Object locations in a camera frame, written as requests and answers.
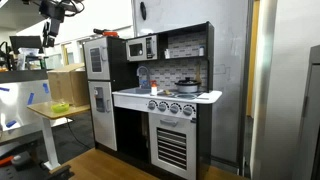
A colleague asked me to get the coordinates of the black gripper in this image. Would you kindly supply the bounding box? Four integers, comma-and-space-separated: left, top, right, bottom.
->
38, 0, 66, 48

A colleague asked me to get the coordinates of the black domed pot lid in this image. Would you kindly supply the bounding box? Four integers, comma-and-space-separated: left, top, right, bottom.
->
174, 77, 202, 86

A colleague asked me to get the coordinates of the silver toy pot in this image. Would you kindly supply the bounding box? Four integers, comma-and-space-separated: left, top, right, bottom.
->
175, 82, 201, 94

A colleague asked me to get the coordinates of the black computer monitor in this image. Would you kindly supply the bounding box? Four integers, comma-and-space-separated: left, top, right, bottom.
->
9, 35, 44, 55

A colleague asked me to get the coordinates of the clear plastic container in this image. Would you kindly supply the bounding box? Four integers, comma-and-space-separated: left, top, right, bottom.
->
16, 47, 40, 71

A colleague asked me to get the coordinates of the cardboard box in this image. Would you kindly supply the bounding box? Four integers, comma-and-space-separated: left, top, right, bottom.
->
47, 63, 90, 108

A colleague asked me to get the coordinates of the orange plastic bowl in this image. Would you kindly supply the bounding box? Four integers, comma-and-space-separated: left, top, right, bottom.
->
102, 30, 120, 38

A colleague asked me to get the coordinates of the green bowl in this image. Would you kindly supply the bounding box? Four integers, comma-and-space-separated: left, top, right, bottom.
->
50, 102, 70, 114

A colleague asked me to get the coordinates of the wooden side table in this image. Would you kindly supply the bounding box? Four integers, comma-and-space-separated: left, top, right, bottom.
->
27, 100, 92, 171

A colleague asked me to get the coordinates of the toy microwave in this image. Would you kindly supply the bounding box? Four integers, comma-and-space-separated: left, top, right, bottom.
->
125, 34, 159, 62

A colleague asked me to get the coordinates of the black whiteboard eraser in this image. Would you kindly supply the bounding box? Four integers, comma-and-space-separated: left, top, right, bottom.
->
139, 1, 147, 21

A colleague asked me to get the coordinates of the grey toy sink basin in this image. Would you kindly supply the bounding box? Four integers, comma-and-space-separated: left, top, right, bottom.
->
124, 87, 153, 96

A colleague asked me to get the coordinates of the white bottle with red cap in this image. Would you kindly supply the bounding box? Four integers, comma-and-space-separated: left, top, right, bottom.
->
150, 80, 158, 97

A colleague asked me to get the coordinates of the grey stove knob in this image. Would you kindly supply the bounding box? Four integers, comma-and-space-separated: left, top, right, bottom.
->
147, 99, 158, 111
157, 101, 169, 113
169, 102, 181, 115
182, 104, 195, 117

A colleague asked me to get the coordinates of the black white toy kitchen set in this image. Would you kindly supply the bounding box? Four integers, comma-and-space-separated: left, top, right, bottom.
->
83, 21, 223, 180

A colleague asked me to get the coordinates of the black cart with orange part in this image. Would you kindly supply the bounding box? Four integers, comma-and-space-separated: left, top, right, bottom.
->
0, 151, 75, 180

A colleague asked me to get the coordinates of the wooden utensil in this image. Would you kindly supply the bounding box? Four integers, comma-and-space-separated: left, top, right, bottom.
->
196, 63, 203, 84

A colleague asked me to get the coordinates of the white oven door with slats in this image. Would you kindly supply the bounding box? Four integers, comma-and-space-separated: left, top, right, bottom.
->
148, 113, 198, 180

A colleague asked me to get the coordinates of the large whiteboard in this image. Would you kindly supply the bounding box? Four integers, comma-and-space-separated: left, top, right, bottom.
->
131, 0, 254, 168

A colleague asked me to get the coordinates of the grey metal cabinet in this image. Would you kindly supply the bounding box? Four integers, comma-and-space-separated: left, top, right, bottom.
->
291, 44, 320, 180

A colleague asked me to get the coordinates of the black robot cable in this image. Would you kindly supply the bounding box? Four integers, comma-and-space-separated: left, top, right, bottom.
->
58, 0, 85, 18

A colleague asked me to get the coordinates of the black floor cable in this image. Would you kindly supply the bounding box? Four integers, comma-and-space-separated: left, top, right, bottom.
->
65, 118, 92, 151

